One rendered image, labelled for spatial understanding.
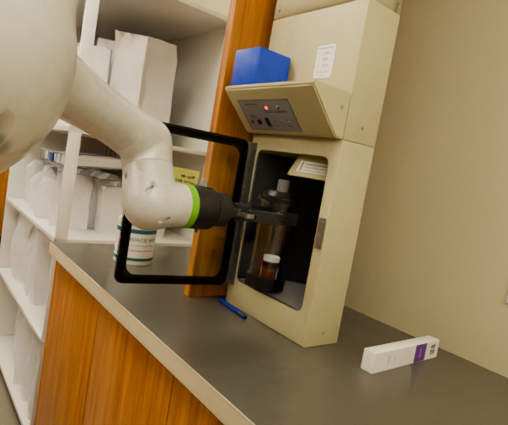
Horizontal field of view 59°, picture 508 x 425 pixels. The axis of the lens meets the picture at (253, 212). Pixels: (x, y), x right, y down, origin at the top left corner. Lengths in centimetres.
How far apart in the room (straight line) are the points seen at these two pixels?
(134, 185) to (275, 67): 47
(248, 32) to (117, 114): 59
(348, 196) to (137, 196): 46
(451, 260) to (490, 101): 42
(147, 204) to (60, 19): 67
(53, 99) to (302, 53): 99
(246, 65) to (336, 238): 47
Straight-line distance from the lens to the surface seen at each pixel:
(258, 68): 111
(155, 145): 91
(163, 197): 87
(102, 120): 80
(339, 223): 103
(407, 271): 139
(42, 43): 19
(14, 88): 19
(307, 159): 111
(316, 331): 108
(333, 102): 98
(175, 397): 100
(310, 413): 81
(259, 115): 113
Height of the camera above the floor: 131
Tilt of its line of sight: 5 degrees down
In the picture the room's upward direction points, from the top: 10 degrees clockwise
